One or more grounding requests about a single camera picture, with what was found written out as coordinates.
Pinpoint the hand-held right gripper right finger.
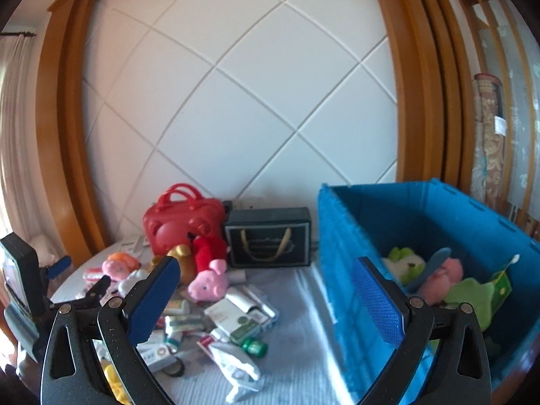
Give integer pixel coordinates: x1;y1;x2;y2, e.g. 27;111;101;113
351;256;492;405

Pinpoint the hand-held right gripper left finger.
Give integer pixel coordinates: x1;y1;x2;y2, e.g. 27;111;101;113
40;256;182;405

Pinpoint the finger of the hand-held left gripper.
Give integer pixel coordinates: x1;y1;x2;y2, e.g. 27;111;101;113
50;275;112;309
46;255;72;281

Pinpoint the blue plastic crate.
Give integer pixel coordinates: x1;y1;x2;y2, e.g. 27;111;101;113
317;178;540;405

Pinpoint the green plush toy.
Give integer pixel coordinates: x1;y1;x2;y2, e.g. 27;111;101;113
445;255;519;332

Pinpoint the small green bottle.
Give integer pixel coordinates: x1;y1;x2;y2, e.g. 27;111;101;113
242;335;268;357

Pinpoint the cloth-covered round desktop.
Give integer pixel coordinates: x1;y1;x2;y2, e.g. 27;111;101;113
48;240;355;405

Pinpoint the white plush toy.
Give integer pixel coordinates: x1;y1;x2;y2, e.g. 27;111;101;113
118;268;148;296

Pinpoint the white green medicine box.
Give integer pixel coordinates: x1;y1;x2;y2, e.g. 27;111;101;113
164;314;207;335

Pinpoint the orange pink plush toy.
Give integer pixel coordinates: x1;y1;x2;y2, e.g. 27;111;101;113
101;252;142;281

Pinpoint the green frog plush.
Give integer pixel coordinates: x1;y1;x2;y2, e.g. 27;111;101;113
382;247;425;285

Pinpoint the brown bear plush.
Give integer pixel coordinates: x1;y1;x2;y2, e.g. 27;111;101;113
166;242;199;285

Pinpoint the pink pig plush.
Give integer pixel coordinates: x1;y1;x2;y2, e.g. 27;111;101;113
188;258;231;302

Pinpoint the white orange medicine box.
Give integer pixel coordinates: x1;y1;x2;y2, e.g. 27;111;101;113
137;342;178;373

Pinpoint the black tape roll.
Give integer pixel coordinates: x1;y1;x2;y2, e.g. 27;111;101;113
162;358;186;378

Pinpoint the pink plush blue hat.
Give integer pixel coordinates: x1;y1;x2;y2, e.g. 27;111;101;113
415;248;465;304

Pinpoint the red white flat box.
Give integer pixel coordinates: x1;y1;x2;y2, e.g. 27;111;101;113
196;333;222;361

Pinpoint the red plush toy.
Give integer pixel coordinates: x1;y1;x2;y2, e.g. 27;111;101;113
192;234;228;271

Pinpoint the red plastic toy case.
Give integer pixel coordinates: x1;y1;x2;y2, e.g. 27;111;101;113
142;183;226;258

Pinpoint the white box green logo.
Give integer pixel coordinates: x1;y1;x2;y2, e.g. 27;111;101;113
205;297;264;338

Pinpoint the yellow plastic clip toy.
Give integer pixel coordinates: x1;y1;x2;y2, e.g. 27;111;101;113
101;358;132;405

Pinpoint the white long box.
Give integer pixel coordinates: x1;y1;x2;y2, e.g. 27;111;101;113
228;285;280;323

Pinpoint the white foil pouch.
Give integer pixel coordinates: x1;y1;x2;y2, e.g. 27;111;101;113
209;340;264;403

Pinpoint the black gift box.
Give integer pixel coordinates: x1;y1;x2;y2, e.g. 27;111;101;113
223;208;313;268

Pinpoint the rolled patterned carpet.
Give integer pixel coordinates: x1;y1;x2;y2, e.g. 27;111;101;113
472;73;513;212

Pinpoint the wooden glass partition screen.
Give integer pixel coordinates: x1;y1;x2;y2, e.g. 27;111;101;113
453;0;540;237

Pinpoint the wooden wall frame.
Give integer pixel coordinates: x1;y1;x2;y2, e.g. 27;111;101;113
36;0;471;258

